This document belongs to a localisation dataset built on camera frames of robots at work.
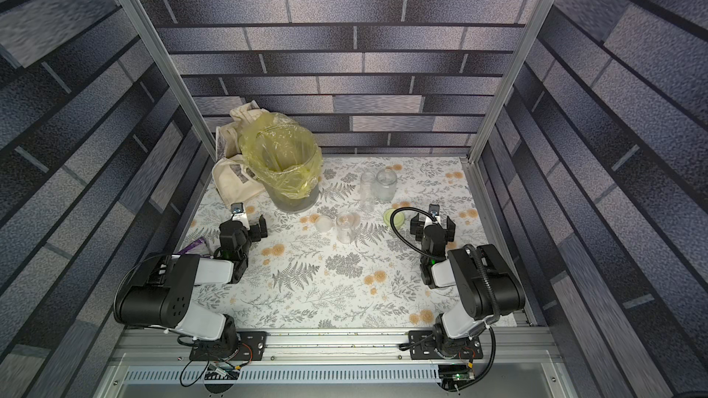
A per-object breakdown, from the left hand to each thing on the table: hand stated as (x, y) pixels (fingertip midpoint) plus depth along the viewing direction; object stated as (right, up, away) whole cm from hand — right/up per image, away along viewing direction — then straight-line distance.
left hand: (247, 214), depth 93 cm
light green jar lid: (+50, +2, -18) cm, 53 cm away
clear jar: (+34, -5, +4) cm, 34 cm away
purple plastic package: (-17, -9, 0) cm, 19 cm away
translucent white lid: (+26, -4, +6) cm, 27 cm away
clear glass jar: (+42, +8, +5) cm, 43 cm away
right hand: (+65, 0, -1) cm, 65 cm away
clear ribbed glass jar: (+49, +10, +5) cm, 50 cm away
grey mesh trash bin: (+13, +3, +10) cm, 17 cm away
